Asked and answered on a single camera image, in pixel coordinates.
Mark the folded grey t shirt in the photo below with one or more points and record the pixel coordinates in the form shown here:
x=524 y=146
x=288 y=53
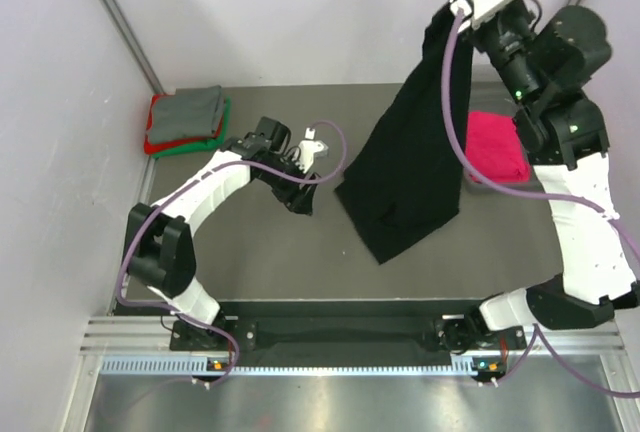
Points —
x=187 y=114

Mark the pink t shirt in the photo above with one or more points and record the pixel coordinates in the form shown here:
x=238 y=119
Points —
x=494 y=149

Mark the black t shirt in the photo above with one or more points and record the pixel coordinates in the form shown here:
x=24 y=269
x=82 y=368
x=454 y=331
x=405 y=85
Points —
x=405 y=183

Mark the folded red t shirt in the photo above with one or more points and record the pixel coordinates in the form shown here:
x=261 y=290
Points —
x=149 y=123

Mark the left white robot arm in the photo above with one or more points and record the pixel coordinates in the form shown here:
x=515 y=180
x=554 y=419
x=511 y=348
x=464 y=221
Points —
x=159 y=248

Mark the left aluminium frame post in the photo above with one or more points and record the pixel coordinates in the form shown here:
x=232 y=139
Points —
x=132 y=44

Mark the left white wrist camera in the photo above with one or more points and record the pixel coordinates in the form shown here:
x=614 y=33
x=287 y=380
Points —
x=309 y=149

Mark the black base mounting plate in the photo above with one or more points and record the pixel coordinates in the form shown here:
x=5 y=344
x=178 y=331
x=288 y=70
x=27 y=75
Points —
x=355 y=332

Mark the slotted cable duct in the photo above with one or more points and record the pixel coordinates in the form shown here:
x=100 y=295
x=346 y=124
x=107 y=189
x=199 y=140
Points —
x=280 y=366

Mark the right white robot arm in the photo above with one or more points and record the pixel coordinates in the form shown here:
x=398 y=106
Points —
x=564 y=135

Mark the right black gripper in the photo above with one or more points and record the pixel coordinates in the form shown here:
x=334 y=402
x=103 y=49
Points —
x=524 y=15

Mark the folded green t shirt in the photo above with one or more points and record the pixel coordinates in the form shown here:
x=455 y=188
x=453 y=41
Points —
x=186 y=146

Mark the aluminium rail frame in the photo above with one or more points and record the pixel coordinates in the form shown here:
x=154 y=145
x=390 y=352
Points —
x=128 y=379

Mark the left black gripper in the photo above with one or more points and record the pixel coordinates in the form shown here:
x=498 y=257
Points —
x=296 y=200

